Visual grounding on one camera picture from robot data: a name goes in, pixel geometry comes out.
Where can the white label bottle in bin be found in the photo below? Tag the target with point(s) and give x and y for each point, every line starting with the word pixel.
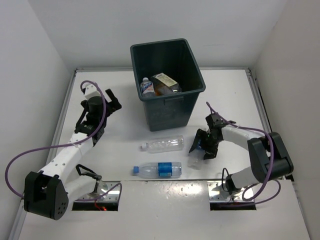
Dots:
pixel 147 88

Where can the small clear blue label bottle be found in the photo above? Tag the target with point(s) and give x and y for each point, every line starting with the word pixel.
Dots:
pixel 196 158

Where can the metal base plate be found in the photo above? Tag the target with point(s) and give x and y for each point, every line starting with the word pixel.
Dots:
pixel 106 192
pixel 219 195

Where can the clear bottle white cap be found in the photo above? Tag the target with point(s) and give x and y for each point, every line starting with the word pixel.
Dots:
pixel 163 144

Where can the dark green plastic bin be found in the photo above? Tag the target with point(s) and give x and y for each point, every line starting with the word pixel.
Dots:
pixel 175 59

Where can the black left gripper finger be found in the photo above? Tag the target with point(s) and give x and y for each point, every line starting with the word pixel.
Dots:
pixel 114 99
pixel 109 94

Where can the amber bottle yellow label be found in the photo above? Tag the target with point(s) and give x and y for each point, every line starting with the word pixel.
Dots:
pixel 165 85

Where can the aluminium table edge rail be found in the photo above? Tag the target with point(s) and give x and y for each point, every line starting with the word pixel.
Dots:
pixel 258 101

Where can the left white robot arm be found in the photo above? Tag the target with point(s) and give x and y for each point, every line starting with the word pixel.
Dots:
pixel 55 187

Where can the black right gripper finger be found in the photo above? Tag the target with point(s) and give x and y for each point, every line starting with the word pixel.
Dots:
pixel 211 151
pixel 197 142

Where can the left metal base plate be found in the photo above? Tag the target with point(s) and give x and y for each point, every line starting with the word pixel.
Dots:
pixel 106 192

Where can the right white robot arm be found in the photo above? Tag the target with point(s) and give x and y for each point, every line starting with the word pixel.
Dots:
pixel 268 155

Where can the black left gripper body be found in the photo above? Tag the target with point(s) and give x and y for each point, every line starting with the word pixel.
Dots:
pixel 110 107

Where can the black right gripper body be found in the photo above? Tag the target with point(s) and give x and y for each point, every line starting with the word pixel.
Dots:
pixel 211 137

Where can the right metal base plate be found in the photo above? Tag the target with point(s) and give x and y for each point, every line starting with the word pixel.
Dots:
pixel 219 195

